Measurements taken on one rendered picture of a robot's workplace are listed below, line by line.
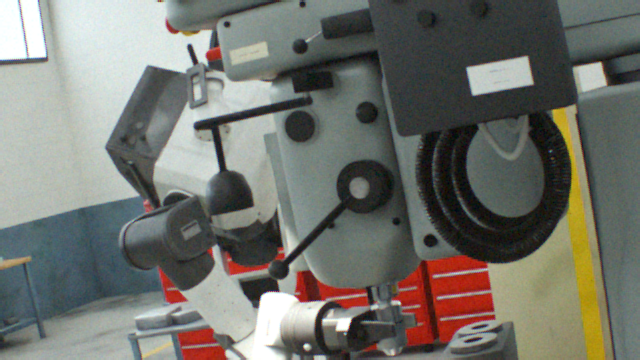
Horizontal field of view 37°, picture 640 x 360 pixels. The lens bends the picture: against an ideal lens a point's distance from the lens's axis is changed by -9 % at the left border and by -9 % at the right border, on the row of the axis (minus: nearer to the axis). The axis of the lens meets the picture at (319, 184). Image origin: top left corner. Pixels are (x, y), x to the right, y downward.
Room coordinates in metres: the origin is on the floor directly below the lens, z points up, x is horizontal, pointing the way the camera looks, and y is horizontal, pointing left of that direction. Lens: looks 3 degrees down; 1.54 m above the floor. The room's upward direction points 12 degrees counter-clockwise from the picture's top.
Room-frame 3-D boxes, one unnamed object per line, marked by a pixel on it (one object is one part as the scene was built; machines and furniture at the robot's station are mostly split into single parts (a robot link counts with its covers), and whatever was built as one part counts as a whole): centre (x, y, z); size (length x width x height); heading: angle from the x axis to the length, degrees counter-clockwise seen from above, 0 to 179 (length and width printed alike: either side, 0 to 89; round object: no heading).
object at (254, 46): (1.50, -0.10, 1.68); 0.34 x 0.24 x 0.10; 66
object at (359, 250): (1.51, -0.06, 1.47); 0.21 x 0.19 x 0.32; 156
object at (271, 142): (1.56, 0.04, 1.44); 0.04 x 0.04 x 0.21; 66
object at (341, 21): (1.37, -0.06, 1.66); 0.12 x 0.04 x 0.04; 66
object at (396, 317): (1.52, -0.06, 1.23); 0.05 x 0.05 x 0.06
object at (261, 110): (1.38, 0.07, 1.58); 0.17 x 0.01 x 0.01; 72
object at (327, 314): (1.58, 0.01, 1.23); 0.13 x 0.12 x 0.10; 140
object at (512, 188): (1.44, -0.24, 1.47); 0.24 x 0.19 x 0.26; 156
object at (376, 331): (1.49, -0.04, 1.23); 0.06 x 0.02 x 0.03; 50
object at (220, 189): (1.58, 0.14, 1.48); 0.07 x 0.07 x 0.06
